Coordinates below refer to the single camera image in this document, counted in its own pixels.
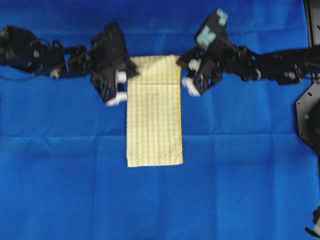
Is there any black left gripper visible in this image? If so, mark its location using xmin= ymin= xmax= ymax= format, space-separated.
xmin=90 ymin=22 xmax=140 ymax=106

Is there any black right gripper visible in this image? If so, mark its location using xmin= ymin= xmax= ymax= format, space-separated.
xmin=176 ymin=8 xmax=230 ymax=97

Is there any yellow striped towel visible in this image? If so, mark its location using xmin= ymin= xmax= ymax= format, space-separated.
xmin=126 ymin=55 xmax=184 ymax=168

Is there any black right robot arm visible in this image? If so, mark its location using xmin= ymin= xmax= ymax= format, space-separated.
xmin=176 ymin=8 xmax=320 ymax=97

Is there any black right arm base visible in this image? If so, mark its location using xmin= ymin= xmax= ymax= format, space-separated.
xmin=295 ymin=0 xmax=320 ymax=158

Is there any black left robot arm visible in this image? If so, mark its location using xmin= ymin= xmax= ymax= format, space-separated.
xmin=0 ymin=23 xmax=139 ymax=106

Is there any blue table cloth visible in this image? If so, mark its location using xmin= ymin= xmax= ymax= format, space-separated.
xmin=0 ymin=0 xmax=320 ymax=240

